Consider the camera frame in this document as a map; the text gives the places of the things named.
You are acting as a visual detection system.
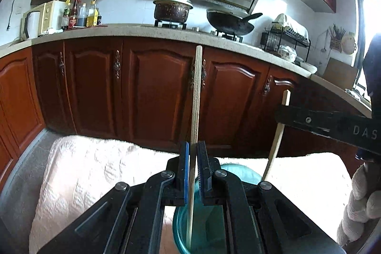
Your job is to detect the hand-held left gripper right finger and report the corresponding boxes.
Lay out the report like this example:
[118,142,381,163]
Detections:
[196,140,347,254]

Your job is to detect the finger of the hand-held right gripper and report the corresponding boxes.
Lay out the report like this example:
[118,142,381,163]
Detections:
[274,105,337,137]

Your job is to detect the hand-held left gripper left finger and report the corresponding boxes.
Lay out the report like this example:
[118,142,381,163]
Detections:
[37,141,191,254]

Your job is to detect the wooden chopstick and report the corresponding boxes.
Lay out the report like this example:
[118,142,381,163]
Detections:
[187,45,203,247]
[262,90,291,181]

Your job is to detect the person's right hand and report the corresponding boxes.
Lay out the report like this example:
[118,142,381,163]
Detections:
[336,163,381,246]

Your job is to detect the brown cutting board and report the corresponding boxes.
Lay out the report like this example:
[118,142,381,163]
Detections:
[323,58,360,90]

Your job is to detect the round woven plate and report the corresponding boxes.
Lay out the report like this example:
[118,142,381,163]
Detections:
[341,34,357,56]

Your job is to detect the white bowl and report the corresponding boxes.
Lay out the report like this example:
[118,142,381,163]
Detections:
[300,61,318,74]

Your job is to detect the floral porcelain tureen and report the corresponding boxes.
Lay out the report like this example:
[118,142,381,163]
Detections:
[277,45,297,63]

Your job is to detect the plastic covered dishes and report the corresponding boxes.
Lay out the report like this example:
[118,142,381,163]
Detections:
[273,14,309,41]

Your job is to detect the wooden base cabinet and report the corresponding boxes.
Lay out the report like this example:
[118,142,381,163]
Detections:
[0,35,372,180]

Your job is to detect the white quilted cloth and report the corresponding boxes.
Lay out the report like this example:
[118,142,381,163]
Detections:
[28,135,353,254]

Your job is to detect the black wok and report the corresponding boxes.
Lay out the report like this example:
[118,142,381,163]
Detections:
[206,8,256,36]

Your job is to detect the gas stove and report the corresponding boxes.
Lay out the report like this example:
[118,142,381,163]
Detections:
[140,20,245,43]

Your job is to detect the dark cooking pot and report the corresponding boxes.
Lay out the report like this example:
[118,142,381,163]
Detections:
[154,2,191,24]

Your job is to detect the metal pot lid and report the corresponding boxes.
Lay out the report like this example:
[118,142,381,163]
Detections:
[153,0,194,9]

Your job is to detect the yellow oil bottle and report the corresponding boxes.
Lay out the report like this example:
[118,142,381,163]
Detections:
[87,0,99,27]

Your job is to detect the dark soy sauce bottle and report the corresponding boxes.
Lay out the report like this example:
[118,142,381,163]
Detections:
[77,3,88,28]

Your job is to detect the red label sauce bottle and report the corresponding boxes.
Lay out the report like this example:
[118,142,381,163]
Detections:
[69,0,80,30]

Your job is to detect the green glass bottle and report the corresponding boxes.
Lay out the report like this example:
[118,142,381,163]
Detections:
[61,0,72,30]

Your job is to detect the cream microwave oven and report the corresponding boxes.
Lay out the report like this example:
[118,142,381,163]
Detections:
[21,0,64,40]

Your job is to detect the wall chopstick holder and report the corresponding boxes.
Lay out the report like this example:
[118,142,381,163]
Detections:
[327,23,346,53]

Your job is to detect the black wire dish rack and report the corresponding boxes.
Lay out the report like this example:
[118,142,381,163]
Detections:
[261,22,311,59]

